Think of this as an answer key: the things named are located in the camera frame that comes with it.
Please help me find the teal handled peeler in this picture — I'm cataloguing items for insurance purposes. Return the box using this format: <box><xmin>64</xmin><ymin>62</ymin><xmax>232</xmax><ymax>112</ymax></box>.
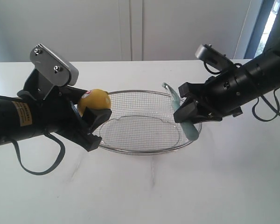
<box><xmin>162</xmin><ymin>83</ymin><xmax>200</xmax><ymax>141</ymax></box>

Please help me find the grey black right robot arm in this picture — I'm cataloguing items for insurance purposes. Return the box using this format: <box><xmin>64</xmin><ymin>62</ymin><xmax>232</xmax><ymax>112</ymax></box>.
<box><xmin>174</xmin><ymin>39</ymin><xmax>280</xmax><ymax>124</ymax></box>

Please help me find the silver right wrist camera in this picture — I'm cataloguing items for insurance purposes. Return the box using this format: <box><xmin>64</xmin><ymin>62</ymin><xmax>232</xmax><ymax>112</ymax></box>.
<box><xmin>195</xmin><ymin>44</ymin><xmax>239</xmax><ymax>75</ymax></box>

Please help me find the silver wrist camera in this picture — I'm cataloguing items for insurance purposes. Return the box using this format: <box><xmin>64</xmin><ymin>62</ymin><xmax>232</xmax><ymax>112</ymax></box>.
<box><xmin>30</xmin><ymin>43</ymin><xmax>79</xmax><ymax>99</ymax></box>
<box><xmin>195</xmin><ymin>44</ymin><xmax>239</xmax><ymax>75</ymax></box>

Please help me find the grey left arm cable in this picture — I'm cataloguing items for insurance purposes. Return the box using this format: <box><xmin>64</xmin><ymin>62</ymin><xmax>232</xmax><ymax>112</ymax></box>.
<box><xmin>11</xmin><ymin>133</ymin><xmax>66</xmax><ymax>176</ymax></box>

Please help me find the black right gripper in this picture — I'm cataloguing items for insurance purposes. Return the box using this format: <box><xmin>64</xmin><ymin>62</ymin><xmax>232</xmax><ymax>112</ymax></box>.
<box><xmin>174</xmin><ymin>70</ymin><xmax>244</xmax><ymax>124</ymax></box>

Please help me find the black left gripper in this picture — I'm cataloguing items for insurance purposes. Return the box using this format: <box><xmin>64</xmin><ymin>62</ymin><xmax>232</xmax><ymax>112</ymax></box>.
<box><xmin>17</xmin><ymin>76</ymin><xmax>112</xmax><ymax>152</ymax></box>

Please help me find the dark window frame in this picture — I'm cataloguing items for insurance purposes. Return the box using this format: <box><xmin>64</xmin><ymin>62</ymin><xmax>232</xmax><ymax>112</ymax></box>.
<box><xmin>244</xmin><ymin>0</ymin><xmax>280</xmax><ymax>59</ymax></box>

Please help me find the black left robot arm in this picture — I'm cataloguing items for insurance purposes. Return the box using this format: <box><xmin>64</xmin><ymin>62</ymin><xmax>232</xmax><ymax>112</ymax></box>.
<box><xmin>0</xmin><ymin>70</ymin><xmax>112</xmax><ymax>151</ymax></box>

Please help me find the yellow lemon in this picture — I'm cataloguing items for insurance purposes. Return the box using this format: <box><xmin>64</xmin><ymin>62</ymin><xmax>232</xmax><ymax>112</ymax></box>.
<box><xmin>77</xmin><ymin>89</ymin><xmax>111</xmax><ymax>116</ymax></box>

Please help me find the oval wire mesh basket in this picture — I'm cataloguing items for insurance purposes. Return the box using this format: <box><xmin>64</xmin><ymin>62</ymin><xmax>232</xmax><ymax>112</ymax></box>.
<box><xmin>94</xmin><ymin>90</ymin><xmax>192</xmax><ymax>155</ymax></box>

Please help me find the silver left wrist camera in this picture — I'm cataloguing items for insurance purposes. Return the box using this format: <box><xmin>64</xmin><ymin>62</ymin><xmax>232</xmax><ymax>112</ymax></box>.
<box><xmin>30</xmin><ymin>43</ymin><xmax>79</xmax><ymax>99</ymax></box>

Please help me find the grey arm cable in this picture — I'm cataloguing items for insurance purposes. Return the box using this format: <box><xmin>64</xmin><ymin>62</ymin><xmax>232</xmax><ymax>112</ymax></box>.
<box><xmin>11</xmin><ymin>133</ymin><xmax>66</xmax><ymax>176</ymax></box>
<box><xmin>252</xmin><ymin>88</ymin><xmax>280</xmax><ymax>122</ymax></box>

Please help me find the grey right arm cable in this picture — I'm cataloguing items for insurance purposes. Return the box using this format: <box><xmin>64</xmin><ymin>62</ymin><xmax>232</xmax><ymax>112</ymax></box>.
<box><xmin>252</xmin><ymin>88</ymin><xmax>280</xmax><ymax>122</ymax></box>

